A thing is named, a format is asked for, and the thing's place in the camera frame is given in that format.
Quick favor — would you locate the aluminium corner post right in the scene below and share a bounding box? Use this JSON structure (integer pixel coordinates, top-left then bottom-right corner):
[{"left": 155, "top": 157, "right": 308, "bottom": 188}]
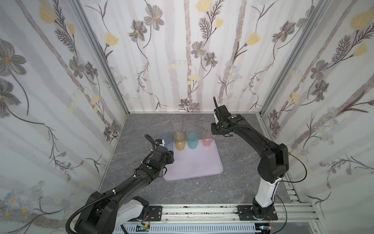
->
[{"left": 259, "top": 0, "right": 331, "bottom": 116}]

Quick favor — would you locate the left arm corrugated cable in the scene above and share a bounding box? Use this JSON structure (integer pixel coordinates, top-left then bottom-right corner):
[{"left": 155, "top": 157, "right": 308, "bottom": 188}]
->
[{"left": 65, "top": 187, "right": 117, "bottom": 234}]

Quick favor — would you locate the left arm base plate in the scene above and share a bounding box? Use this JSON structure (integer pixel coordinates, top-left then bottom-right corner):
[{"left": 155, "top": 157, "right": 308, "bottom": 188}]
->
[{"left": 144, "top": 206, "right": 163, "bottom": 222}]

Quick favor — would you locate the white slotted cable duct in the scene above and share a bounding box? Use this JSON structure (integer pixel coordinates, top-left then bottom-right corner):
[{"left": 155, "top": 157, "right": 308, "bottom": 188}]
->
[{"left": 123, "top": 223, "right": 261, "bottom": 234}]

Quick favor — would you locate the blue plastic cup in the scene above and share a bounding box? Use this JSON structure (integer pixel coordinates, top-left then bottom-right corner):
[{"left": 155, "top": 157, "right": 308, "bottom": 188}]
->
[{"left": 160, "top": 134, "right": 173, "bottom": 151}]

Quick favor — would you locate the aluminium corner post left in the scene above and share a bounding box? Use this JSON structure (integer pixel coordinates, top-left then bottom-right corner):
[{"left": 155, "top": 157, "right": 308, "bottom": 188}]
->
[{"left": 69, "top": 0, "right": 130, "bottom": 116}]

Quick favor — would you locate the pink plastic cup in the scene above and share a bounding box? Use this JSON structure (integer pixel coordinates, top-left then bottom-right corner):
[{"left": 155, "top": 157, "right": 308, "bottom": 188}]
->
[{"left": 202, "top": 133, "right": 213, "bottom": 147}]

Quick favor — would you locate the clear faceted tumbler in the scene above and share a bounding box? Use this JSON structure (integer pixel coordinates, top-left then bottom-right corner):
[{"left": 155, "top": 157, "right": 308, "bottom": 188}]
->
[{"left": 203, "top": 115, "right": 215, "bottom": 134}]

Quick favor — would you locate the lilac plastic tray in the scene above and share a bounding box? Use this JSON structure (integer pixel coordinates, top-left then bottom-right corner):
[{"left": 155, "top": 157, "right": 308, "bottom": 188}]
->
[{"left": 163, "top": 140, "right": 224, "bottom": 181}]

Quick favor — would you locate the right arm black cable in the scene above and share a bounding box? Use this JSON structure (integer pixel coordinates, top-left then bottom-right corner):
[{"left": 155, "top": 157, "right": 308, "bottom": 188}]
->
[{"left": 271, "top": 143, "right": 308, "bottom": 234}]

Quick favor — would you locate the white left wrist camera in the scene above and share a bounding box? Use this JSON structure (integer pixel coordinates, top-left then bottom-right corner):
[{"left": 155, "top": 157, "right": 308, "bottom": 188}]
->
[{"left": 155, "top": 139, "right": 165, "bottom": 146}]

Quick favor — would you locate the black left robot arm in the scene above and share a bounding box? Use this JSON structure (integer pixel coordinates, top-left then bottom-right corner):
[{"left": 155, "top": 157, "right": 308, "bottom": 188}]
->
[{"left": 65, "top": 146, "right": 174, "bottom": 234}]

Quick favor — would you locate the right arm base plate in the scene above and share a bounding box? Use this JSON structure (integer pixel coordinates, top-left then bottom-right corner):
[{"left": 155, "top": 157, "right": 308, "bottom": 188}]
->
[{"left": 237, "top": 205, "right": 278, "bottom": 221}]

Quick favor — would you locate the aluminium corner post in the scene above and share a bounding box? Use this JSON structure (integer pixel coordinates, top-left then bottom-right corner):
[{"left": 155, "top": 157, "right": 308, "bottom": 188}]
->
[
  {"left": 259, "top": 0, "right": 331, "bottom": 116},
  {"left": 69, "top": 0, "right": 130, "bottom": 116}
]

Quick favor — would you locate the yellow plastic cup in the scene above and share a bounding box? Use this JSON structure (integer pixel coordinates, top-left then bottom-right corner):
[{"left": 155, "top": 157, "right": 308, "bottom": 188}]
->
[{"left": 173, "top": 131, "right": 187, "bottom": 151}]

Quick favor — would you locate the teal dimpled plastic cup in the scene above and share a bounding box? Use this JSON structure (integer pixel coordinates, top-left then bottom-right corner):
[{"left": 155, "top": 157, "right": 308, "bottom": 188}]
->
[{"left": 187, "top": 132, "right": 200, "bottom": 150}]

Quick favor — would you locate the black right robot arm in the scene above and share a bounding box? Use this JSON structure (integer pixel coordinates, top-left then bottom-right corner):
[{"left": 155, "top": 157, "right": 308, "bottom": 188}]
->
[{"left": 211, "top": 98, "right": 289, "bottom": 220}]

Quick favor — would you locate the clear tall glass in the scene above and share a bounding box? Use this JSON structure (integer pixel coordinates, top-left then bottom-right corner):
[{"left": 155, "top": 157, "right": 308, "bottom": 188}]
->
[{"left": 171, "top": 115, "right": 183, "bottom": 132}]

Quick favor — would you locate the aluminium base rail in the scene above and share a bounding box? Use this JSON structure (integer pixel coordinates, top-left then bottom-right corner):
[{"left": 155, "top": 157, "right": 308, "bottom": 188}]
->
[{"left": 151, "top": 203, "right": 319, "bottom": 223}]

